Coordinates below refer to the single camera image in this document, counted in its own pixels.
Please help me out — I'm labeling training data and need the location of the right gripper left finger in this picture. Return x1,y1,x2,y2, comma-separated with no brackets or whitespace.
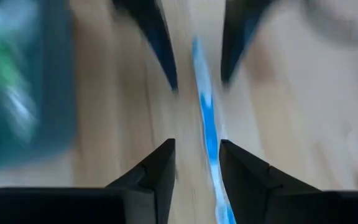
0,138,177,224

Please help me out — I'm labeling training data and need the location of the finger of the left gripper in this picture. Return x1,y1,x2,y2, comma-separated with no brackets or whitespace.
221,0,276,86
112,0,179,93

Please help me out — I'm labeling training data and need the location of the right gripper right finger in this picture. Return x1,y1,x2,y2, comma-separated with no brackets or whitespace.
218,139,358,224

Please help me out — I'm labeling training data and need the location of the blue toothbrush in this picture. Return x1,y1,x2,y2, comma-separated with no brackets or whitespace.
191,35,237,224

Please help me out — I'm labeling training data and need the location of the teal plastic bin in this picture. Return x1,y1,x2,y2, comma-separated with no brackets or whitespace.
0,0,78,169

